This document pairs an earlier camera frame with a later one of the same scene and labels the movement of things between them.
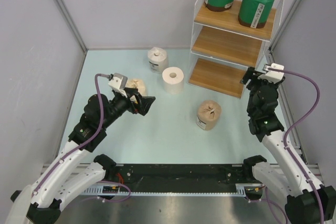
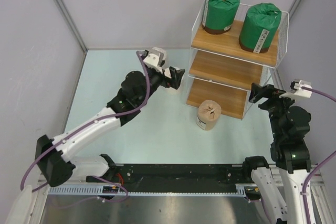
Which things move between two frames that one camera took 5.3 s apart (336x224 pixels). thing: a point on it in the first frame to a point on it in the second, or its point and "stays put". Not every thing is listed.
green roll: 257,0 to 261,21
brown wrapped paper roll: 209,115 stays put
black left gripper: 145,103 to 166,82
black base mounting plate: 175,176 stays put
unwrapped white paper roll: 172,78 stays put
